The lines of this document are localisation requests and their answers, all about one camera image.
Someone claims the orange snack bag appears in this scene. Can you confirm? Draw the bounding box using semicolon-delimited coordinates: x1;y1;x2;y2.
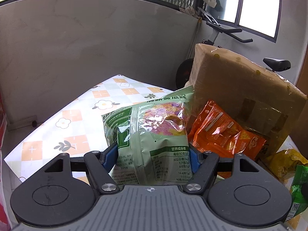
188;100;266;160

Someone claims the green snack packet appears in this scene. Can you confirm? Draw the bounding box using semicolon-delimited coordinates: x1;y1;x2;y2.
286;165;307;221

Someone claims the green chips bag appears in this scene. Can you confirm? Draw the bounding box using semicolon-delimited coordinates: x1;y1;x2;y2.
102;86;194;186

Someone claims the yellow chips bag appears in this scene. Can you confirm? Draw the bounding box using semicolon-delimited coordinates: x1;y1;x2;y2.
262;149;307;180

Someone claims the black exercise bike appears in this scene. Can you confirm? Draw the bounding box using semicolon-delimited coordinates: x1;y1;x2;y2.
175;6;292;90

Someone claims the floral checkered tablecloth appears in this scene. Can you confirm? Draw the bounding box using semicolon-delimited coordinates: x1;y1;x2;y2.
3;74;308;231

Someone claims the brown cardboard box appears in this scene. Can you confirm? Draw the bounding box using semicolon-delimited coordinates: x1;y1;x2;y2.
187;43;307;157

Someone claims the red patterned box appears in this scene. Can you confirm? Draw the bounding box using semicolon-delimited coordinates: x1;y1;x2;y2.
0;86;12;231

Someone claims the beige cloth on sill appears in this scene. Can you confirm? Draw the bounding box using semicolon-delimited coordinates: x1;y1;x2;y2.
179;6;198;18

